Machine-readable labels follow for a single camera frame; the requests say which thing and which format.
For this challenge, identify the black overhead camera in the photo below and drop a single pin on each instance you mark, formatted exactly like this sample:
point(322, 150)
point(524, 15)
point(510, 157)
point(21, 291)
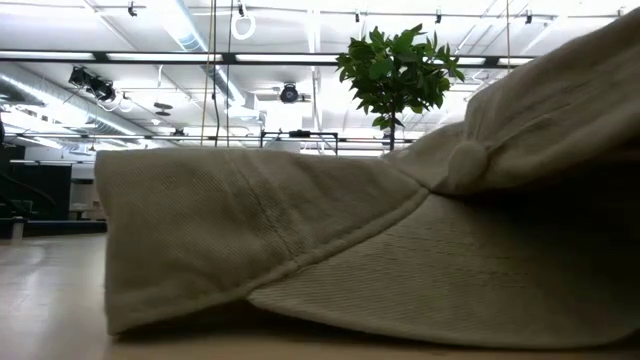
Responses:
point(289, 93)

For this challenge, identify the green plant in black pot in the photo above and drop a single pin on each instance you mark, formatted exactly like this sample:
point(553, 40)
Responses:
point(395, 70)

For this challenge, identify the beige cotton cap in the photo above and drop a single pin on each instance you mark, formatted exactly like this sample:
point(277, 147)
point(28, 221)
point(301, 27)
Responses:
point(550, 110)
point(225, 225)

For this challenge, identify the dark ceiling disc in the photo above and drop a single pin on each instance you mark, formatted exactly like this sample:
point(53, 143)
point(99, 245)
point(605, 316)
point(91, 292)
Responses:
point(162, 107)

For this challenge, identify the black aluminium table frame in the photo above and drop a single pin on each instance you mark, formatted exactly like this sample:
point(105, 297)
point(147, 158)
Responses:
point(60, 227)

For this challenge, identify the black overhead rail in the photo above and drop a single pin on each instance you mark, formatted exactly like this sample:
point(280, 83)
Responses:
point(228, 57)

